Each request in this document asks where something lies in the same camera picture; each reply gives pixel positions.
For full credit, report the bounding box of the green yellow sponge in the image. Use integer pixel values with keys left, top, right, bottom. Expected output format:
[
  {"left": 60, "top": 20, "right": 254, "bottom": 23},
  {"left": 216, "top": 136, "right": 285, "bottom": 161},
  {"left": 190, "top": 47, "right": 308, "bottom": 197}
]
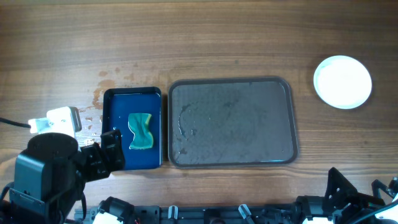
[{"left": 128, "top": 113, "right": 154, "bottom": 150}]

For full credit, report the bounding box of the white plate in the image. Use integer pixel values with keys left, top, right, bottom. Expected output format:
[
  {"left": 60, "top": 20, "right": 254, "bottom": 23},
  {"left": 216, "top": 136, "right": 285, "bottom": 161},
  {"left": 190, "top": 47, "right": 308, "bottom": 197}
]
[{"left": 313, "top": 55, "right": 373, "bottom": 110}]

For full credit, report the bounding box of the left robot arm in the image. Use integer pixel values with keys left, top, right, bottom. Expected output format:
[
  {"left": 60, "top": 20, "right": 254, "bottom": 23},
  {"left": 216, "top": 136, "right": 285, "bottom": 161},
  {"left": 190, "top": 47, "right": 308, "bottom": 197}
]
[{"left": 1, "top": 129, "right": 125, "bottom": 223}]

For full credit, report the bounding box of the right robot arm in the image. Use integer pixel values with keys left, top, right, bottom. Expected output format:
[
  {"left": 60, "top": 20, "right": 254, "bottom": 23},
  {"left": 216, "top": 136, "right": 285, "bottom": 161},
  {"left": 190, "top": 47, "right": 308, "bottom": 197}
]
[{"left": 292, "top": 167, "right": 397, "bottom": 223}]

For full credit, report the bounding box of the black water tray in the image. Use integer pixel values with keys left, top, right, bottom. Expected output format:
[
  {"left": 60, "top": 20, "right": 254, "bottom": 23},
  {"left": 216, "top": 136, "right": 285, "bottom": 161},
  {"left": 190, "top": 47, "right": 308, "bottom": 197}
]
[{"left": 102, "top": 86, "right": 162, "bottom": 170}]

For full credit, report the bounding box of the brown serving tray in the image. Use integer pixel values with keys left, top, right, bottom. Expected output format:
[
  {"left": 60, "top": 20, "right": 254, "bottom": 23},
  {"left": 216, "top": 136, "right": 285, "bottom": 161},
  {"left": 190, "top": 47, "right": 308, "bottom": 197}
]
[{"left": 167, "top": 77, "right": 299, "bottom": 169}]

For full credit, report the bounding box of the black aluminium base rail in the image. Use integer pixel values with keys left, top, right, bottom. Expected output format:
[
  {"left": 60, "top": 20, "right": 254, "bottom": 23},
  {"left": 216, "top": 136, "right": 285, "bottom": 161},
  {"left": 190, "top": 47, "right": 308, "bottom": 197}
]
[{"left": 83, "top": 204, "right": 300, "bottom": 224}]

